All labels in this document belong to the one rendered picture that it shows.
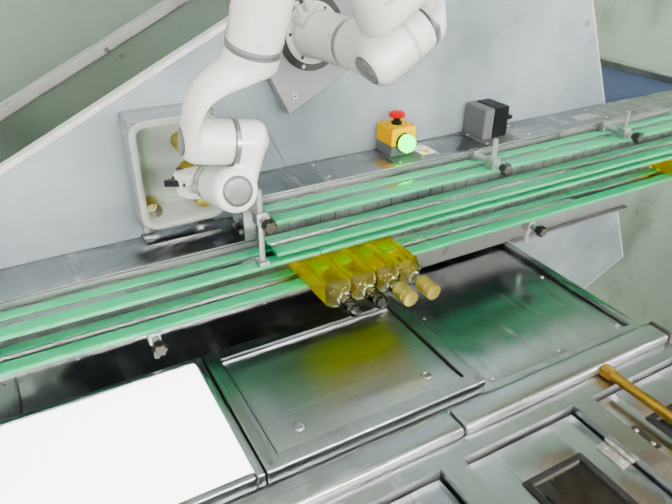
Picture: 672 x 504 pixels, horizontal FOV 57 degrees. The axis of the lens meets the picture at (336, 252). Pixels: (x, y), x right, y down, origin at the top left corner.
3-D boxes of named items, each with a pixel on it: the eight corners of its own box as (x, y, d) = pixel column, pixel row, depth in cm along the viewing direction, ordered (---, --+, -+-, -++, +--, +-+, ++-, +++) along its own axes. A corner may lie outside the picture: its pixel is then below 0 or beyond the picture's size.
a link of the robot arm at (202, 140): (272, 31, 94) (245, 146, 107) (187, 21, 88) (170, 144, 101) (290, 59, 89) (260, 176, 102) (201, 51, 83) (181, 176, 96)
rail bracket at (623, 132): (593, 129, 174) (634, 144, 164) (599, 103, 170) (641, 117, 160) (603, 127, 175) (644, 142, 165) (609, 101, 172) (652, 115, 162)
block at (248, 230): (230, 229, 137) (242, 243, 132) (227, 190, 133) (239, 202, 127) (245, 225, 139) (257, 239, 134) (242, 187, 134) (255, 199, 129)
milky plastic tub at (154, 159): (134, 215, 131) (145, 233, 125) (116, 112, 120) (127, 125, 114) (213, 199, 139) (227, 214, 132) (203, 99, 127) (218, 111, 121)
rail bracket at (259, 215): (243, 250, 133) (266, 278, 124) (237, 178, 125) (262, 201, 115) (256, 247, 134) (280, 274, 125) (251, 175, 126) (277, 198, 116)
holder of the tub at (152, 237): (139, 236, 134) (148, 252, 129) (117, 111, 121) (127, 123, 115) (214, 218, 142) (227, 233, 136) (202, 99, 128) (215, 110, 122)
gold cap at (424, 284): (414, 291, 131) (426, 302, 127) (415, 277, 129) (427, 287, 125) (427, 287, 132) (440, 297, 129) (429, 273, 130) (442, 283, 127)
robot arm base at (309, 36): (267, 10, 123) (305, 19, 111) (314, -27, 125) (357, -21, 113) (302, 75, 133) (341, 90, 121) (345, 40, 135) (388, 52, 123)
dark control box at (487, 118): (461, 130, 166) (482, 140, 160) (464, 101, 162) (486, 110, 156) (485, 126, 170) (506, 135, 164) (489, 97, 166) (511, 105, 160)
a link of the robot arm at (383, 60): (319, 40, 114) (368, 54, 102) (370, -4, 116) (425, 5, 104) (342, 82, 120) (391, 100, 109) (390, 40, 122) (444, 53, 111)
